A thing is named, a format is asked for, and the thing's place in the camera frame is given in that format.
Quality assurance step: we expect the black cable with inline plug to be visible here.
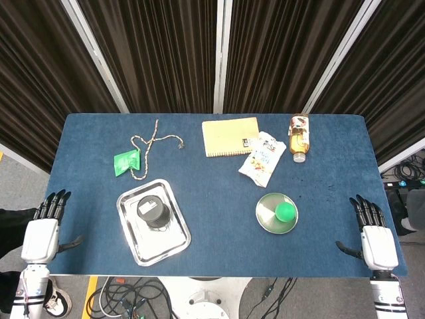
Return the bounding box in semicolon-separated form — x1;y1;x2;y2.
255;277;298;319

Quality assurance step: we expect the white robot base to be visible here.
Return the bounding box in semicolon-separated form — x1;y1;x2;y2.
158;276;253;319

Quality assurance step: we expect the black trouser leg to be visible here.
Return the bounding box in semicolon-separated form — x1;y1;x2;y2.
0;270;23;315
0;207;39;259

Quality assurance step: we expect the black power strip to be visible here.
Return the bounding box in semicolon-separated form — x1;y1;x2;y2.
383;179;425;192

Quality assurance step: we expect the rectangular steel tray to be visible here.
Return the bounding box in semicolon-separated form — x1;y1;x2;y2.
116;178;193;267

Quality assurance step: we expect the blue felt table mat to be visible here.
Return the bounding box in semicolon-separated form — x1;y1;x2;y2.
23;112;408;277

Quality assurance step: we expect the tan spiral notebook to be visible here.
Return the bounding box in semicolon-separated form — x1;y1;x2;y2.
201;116;260;158

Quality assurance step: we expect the white sneaker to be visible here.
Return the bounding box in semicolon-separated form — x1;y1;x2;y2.
44;278;73;316

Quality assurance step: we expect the white snack packet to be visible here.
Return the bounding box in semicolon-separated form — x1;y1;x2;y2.
238;131;287;187

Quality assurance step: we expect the round steel plate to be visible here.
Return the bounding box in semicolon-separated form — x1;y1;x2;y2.
255;192;299;235

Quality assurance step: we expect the green ball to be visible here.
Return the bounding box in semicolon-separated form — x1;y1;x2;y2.
275;203;297;223

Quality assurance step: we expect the white partition post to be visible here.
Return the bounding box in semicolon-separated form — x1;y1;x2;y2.
213;0;233;113
301;0;383;114
61;0;129;114

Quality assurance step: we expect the green foil packet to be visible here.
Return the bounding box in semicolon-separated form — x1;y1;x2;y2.
113;149;141;177

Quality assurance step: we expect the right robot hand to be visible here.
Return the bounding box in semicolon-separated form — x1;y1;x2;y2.
335;194;399;272

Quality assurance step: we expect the black floor cable tangle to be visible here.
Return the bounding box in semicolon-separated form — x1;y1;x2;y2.
86;277;177;319

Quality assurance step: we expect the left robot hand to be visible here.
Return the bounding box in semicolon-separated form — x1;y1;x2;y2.
20;189;84;265

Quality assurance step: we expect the black cable coil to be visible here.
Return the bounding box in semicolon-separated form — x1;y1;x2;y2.
391;154;425;182

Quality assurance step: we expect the tea bottle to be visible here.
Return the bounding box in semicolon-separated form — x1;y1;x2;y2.
287;113;312;163

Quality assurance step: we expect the braided beige rope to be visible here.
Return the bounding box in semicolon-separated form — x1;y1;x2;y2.
129;119;185;181

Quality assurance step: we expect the dark brown curtain panel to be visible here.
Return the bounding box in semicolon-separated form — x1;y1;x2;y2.
311;0;425;166
78;0;219;114
223;0;365;114
0;0;121;173

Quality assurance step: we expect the black cylindrical jar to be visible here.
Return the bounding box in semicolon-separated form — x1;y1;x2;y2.
136;196;171;229

